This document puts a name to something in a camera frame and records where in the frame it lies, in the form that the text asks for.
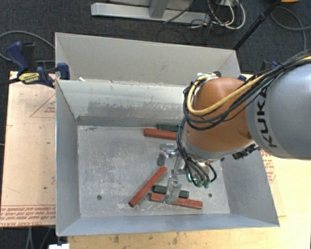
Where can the dark green flat block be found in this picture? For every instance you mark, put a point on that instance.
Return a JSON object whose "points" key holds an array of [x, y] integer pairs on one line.
{"points": [[159, 189], [168, 127]]}

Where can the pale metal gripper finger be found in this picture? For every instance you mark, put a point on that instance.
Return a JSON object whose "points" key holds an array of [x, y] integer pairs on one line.
{"points": [[161, 159], [173, 191]]}

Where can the grey metal bin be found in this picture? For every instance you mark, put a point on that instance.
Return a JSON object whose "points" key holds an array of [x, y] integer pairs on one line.
{"points": [[112, 160]]}

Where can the red-brown flat block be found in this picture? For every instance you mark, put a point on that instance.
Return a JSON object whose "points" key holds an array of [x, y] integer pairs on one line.
{"points": [[190, 203], [159, 133], [148, 186]]}

